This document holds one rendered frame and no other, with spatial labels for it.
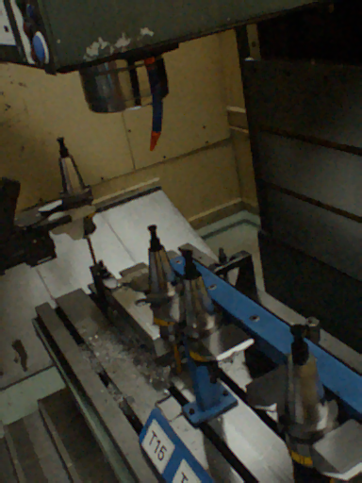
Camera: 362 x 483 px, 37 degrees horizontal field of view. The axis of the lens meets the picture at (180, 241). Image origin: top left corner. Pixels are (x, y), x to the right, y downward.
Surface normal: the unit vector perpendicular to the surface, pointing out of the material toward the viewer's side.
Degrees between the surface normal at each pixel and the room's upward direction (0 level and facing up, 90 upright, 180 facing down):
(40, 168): 90
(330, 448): 0
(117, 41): 90
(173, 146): 90
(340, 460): 0
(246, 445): 0
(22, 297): 24
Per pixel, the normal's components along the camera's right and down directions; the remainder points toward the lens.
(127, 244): 0.02, -0.67
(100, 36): 0.48, 0.32
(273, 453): -0.18, -0.88
